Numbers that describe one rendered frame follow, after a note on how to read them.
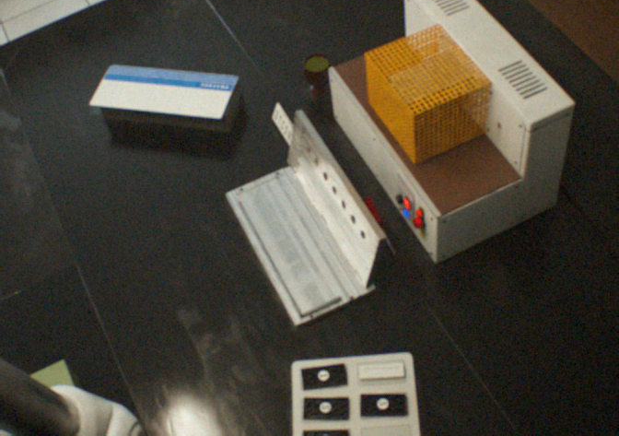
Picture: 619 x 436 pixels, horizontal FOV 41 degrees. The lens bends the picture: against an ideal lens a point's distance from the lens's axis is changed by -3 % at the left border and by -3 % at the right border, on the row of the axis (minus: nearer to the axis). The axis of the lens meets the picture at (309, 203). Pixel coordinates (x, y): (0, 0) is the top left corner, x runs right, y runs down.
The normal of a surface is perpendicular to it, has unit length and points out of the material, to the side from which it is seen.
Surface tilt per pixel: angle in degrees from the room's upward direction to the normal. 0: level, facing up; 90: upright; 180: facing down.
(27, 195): 0
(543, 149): 90
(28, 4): 0
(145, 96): 0
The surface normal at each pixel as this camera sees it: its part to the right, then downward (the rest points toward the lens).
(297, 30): -0.11, -0.60
